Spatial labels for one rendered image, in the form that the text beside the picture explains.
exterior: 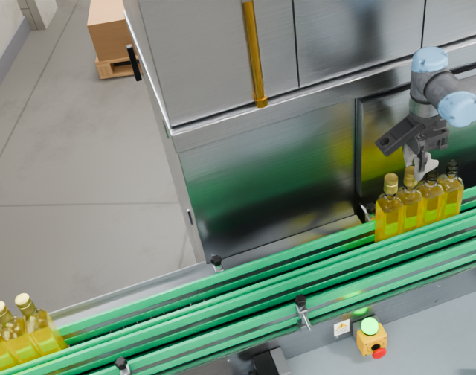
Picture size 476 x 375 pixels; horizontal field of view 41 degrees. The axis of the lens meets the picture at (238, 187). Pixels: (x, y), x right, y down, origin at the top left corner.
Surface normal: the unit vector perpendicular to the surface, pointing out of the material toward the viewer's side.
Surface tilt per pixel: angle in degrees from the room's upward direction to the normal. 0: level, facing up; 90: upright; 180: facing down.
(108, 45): 90
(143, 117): 0
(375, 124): 90
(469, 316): 0
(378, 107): 90
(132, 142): 0
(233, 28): 90
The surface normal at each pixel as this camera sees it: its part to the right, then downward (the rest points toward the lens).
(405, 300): 0.30, 0.65
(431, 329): -0.13, -0.69
